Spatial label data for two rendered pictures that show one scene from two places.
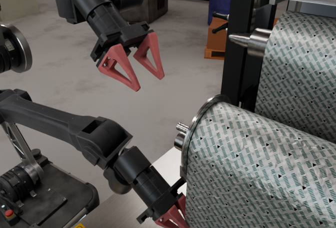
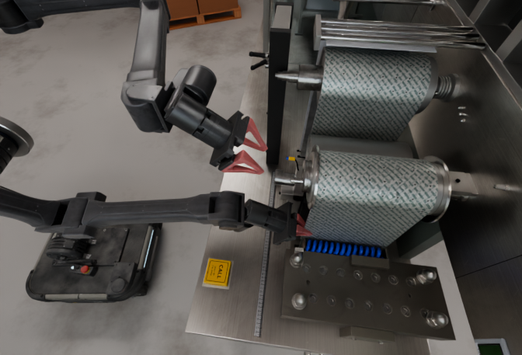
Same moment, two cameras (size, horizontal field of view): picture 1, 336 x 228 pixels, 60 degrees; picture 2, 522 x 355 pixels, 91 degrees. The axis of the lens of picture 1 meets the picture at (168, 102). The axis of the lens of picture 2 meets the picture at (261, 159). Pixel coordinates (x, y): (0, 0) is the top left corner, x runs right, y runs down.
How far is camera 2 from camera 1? 0.34 m
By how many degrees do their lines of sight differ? 33
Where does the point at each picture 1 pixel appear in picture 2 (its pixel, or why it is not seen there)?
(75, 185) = not seen: hidden behind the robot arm
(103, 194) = not seen: hidden behind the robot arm
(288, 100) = (339, 120)
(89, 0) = (192, 118)
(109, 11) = (214, 120)
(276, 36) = (328, 79)
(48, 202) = (113, 240)
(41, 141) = (46, 188)
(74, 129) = (201, 214)
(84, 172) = (117, 195)
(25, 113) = (128, 217)
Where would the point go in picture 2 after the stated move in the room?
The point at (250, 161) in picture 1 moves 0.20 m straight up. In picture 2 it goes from (363, 193) to (408, 124)
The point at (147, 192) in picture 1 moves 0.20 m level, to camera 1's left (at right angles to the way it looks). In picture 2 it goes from (276, 226) to (203, 273)
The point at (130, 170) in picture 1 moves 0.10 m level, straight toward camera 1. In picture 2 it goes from (259, 220) to (290, 251)
